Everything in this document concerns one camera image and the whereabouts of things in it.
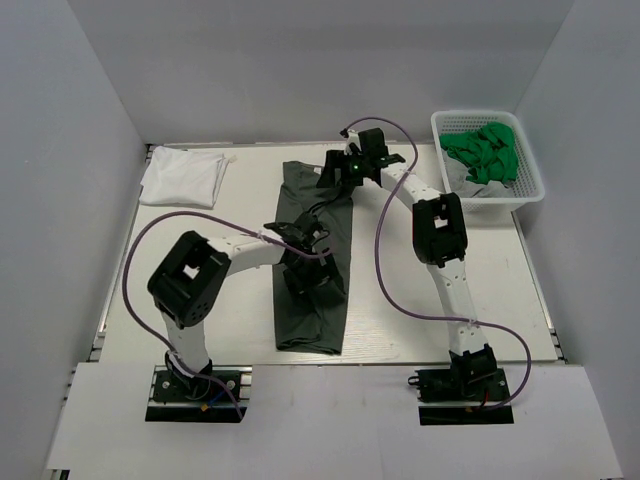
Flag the white plastic basket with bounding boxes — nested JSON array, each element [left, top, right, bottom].
[[431, 110, 545, 213]]

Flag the dark grey t-shirt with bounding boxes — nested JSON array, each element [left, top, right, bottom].
[[268, 161, 353, 355]]

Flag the green t-shirt in basket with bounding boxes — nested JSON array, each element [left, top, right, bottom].
[[439, 122, 519, 185]]

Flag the white folded t-shirt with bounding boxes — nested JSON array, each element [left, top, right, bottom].
[[139, 146, 236, 209]]

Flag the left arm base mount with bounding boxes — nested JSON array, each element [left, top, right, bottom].
[[145, 366, 252, 424]]

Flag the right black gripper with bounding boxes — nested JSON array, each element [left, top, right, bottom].
[[317, 150, 370, 189]]

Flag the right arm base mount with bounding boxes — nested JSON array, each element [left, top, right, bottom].
[[407, 368, 514, 426]]

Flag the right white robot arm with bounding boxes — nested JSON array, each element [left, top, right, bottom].
[[317, 128, 497, 399]]

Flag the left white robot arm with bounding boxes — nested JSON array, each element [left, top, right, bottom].
[[147, 213, 348, 399]]

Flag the grey t-shirt in basket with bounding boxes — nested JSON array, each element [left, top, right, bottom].
[[445, 160, 513, 198]]

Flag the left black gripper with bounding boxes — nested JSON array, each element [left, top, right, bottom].
[[283, 247, 343, 310]]

